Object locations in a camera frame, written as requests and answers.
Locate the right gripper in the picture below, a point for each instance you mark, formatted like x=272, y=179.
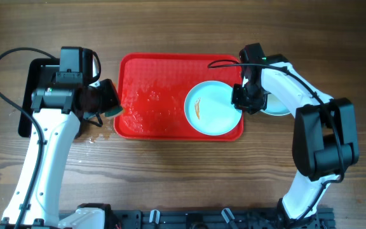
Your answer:
x=244, y=99

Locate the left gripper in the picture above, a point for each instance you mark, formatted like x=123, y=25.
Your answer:
x=107, y=96

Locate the orange green sponge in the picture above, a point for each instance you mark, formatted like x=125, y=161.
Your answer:
x=114, y=112

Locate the white plate top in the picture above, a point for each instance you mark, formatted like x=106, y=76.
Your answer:
x=275, y=107

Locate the white plate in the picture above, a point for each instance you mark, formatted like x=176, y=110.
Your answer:
x=208, y=108
x=275, y=107

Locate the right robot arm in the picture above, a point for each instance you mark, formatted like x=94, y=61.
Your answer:
x=325, y=139

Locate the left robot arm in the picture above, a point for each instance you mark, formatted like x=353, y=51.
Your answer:
x=34, y=203

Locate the red plastic tray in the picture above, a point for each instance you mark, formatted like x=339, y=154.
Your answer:
x=152, y=89

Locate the black rectangular water tray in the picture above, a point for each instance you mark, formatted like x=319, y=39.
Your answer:
x=30, y=82

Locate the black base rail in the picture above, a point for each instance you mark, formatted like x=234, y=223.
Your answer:
x=253, y=219

